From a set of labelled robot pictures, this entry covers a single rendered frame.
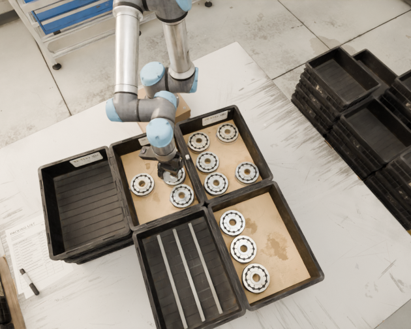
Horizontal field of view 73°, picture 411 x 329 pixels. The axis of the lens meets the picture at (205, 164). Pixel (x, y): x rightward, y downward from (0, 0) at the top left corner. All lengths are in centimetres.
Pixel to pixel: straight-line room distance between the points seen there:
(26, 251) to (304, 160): 138
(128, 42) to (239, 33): 218
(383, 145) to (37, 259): 206
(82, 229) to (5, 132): 173
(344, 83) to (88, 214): 177
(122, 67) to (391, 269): 134
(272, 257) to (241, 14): 262
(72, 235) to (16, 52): 243
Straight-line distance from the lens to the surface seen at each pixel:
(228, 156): 128
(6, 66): 333
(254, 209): 121
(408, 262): 155
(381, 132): 219
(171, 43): 115
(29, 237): 153
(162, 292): 116
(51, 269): 145
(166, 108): 88
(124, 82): 94
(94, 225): 126
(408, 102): 222
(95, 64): 295
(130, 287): 132
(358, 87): 219
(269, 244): 119
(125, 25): 100
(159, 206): 121
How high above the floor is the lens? 198
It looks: 66 degrees down
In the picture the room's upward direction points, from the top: 1 degrees counter-clockwise
